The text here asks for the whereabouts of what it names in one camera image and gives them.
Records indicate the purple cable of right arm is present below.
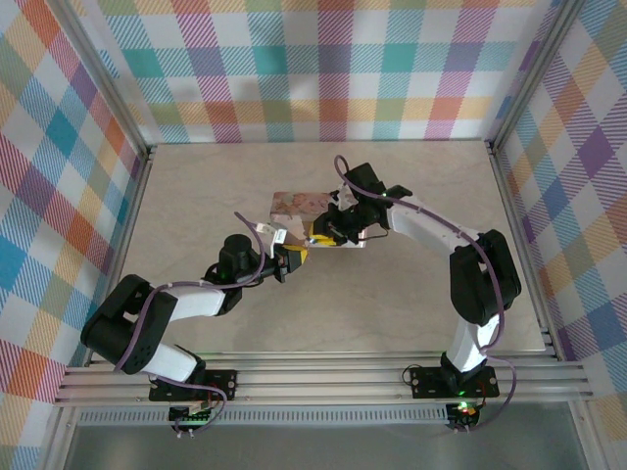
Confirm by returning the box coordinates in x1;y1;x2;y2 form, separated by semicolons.
333;154;519;434

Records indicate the aluminium corner post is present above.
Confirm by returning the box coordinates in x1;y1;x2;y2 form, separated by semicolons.
487;0;587;153
51;0;158;163

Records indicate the black base plate right arm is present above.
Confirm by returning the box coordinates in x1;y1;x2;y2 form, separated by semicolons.
408;365;500;400

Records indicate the black base plate left arm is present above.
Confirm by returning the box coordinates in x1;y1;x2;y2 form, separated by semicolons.
148;368;240;403

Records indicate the aluminium side rail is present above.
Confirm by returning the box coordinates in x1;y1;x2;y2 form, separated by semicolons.
90;144;158;366
484;139;562;361

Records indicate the aluminium base frame rail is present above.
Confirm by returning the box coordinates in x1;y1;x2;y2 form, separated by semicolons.
54;351;594;408

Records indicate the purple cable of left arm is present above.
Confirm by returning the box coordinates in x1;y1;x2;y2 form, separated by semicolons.
113;210;276;376

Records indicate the slotted grey cable duct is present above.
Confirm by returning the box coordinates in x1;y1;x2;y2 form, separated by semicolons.
75;408;455;427

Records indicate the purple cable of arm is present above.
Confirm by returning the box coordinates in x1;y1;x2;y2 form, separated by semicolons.
113;210;276;376
333;154;519;434

